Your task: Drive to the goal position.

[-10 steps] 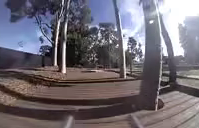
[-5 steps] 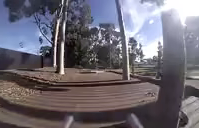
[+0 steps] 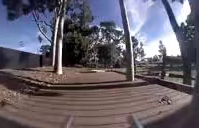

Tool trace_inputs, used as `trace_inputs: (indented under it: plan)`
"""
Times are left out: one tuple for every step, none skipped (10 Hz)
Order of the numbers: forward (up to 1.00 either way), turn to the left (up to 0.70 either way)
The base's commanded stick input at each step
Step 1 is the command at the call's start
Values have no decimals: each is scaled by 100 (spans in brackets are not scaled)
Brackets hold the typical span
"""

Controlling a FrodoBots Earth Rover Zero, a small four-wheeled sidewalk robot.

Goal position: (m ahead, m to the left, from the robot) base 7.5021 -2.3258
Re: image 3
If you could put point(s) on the dark fence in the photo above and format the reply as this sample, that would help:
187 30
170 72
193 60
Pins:
7 58

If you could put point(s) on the group of dark green trees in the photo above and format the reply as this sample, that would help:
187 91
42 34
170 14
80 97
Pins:
87 46

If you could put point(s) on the dark wooden post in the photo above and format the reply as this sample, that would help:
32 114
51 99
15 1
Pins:
163 70

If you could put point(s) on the pale tall tree trunk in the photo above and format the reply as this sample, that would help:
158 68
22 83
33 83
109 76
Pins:
128 50

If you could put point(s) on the dark leaning tree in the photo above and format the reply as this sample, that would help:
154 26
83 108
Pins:
186 63

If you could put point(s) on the robot's own part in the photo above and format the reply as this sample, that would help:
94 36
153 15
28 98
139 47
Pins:
69 122
136 122

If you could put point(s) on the long wooden edging beam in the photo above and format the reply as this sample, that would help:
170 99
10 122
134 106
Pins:
167 83

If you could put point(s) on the brown wooden deck path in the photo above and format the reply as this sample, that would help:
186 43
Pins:
97 103

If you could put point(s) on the clump of dry leaves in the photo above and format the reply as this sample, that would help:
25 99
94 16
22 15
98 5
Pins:
165 99

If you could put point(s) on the white-trunked tree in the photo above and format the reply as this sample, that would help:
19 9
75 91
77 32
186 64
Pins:
59 50

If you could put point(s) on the brown mulch bed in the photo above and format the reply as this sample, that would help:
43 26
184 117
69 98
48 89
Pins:
37 75

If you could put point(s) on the green grass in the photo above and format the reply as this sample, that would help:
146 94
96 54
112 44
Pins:
175 80

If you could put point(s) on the low wooden bed edging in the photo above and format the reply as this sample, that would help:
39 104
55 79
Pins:
87 85

